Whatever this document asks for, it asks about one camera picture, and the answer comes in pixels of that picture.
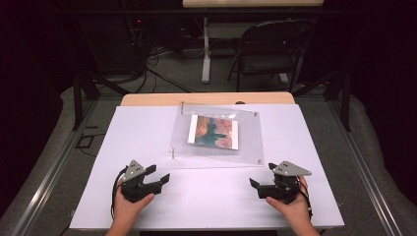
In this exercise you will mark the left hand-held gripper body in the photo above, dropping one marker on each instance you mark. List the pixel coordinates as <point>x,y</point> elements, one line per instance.
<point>137,191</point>

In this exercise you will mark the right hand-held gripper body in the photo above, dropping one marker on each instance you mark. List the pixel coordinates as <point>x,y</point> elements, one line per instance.
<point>283,191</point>

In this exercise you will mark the clear acrylic photo frame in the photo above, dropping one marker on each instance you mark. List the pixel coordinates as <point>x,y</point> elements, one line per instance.
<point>249,141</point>

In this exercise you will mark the painting print photo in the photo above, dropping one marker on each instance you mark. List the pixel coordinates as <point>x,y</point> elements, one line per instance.
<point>213,132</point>

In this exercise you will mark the person's left hand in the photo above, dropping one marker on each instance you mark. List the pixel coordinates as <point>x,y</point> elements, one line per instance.
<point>126,208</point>

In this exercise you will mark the person's right hand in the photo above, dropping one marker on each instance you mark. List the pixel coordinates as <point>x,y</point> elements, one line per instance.
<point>293,209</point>

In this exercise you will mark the white table board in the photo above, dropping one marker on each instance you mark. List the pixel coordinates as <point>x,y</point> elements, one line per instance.
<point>203,203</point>

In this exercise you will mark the wooden table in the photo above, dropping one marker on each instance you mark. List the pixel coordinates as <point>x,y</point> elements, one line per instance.
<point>147,99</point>

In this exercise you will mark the dark round table grommet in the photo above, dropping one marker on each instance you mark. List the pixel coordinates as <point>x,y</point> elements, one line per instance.
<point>240,102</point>

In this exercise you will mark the black metal stand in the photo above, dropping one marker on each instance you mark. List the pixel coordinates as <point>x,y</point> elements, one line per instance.
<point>343,98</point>
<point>78,98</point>

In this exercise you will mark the black folding chair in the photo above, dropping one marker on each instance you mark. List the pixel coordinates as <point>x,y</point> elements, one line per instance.
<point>272,55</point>

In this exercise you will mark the white table leg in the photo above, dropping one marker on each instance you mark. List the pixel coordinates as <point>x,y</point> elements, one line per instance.
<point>206,59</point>

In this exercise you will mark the metal floor rail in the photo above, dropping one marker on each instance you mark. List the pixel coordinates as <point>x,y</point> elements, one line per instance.
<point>49,177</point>
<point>367,183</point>

